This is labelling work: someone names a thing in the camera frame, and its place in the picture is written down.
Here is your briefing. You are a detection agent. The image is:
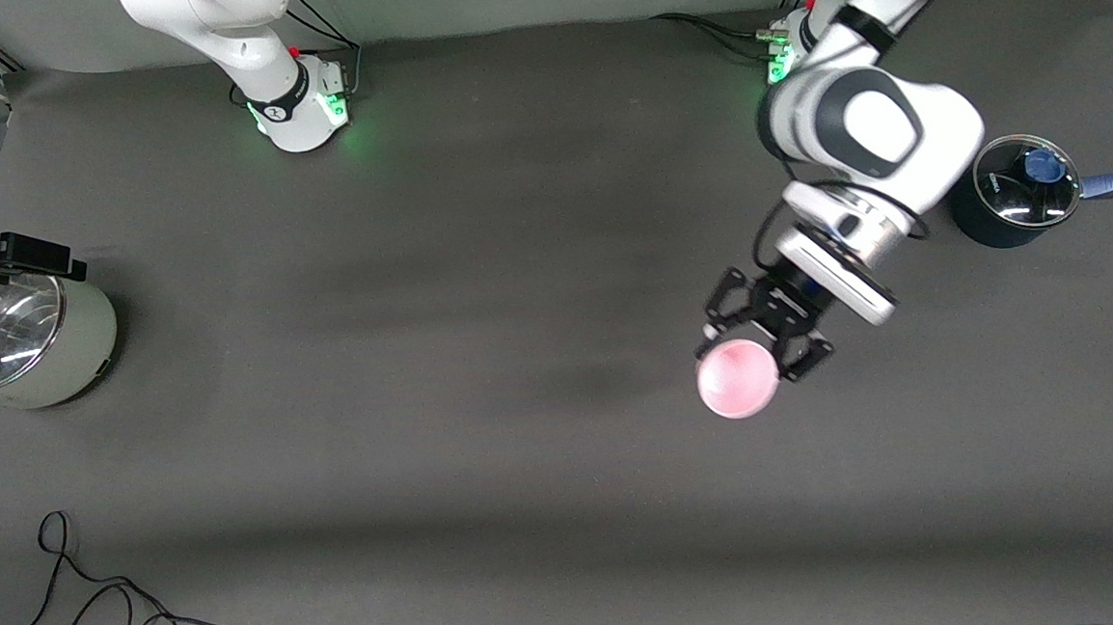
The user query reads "pink plastic cup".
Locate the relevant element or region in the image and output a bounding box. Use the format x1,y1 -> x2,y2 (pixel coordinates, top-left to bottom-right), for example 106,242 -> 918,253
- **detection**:
693,336 -> 783,422

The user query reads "sage green electric pot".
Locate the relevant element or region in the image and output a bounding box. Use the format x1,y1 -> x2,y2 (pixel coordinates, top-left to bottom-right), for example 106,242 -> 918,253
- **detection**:
0,262 -> 124,416

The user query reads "glass lid with pale knob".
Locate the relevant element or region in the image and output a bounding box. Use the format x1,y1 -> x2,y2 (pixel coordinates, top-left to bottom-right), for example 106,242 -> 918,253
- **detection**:
0,268 -> 72,392

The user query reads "dark grey table mat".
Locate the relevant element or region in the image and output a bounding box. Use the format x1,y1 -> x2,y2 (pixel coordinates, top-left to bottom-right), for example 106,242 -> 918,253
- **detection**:
0,0 -> 1113,625

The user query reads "dark blue saucepan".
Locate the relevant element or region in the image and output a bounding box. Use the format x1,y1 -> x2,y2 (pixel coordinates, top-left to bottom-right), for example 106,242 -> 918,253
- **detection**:
947,128 -> 1113,253

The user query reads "glass lid with blue knob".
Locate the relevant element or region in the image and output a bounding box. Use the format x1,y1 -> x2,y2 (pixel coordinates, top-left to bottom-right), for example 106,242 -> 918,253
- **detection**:
973,131 -> 1085,231

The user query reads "loose thin black cable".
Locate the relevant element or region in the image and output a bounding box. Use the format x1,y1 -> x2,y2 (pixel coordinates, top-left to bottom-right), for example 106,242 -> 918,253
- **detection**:
0,499 -> 258,625

